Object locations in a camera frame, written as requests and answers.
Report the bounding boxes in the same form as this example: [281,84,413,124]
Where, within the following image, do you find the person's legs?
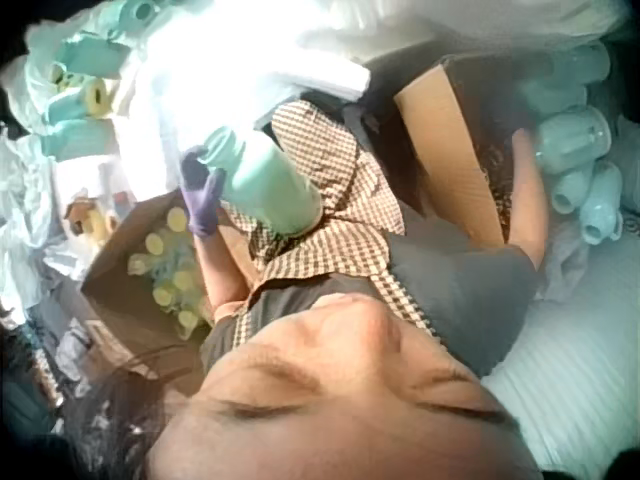
[259,97,431,236]

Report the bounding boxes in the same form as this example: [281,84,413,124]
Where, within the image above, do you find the group of yellow capped bottles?
[126,206,217,342]

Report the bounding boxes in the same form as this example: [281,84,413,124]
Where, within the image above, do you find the person's left hand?
[178,144,228,239]

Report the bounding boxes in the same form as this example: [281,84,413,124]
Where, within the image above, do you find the bag of green bottles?
[23,0,162,162]

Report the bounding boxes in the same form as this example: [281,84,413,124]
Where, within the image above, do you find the mint green plastic bottle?
[203,125,324,238]

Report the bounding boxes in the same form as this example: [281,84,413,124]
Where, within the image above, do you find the open brown cardboard box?
[393,53,527,247]

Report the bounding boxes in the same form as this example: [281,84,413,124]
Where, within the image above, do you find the heap of light blue bottles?
[518,43,627,247]

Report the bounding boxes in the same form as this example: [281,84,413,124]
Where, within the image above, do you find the cardboard box with capped bottles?
[78,191,246,384]

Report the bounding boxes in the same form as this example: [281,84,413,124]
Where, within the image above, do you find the white plastic sheet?
[139,0,374,132]

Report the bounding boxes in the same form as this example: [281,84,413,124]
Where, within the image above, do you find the light blue striped cloth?
[478,249,640,474]

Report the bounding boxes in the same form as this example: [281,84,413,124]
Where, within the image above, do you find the crumpled white plastic bag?
[0,133,69,314]

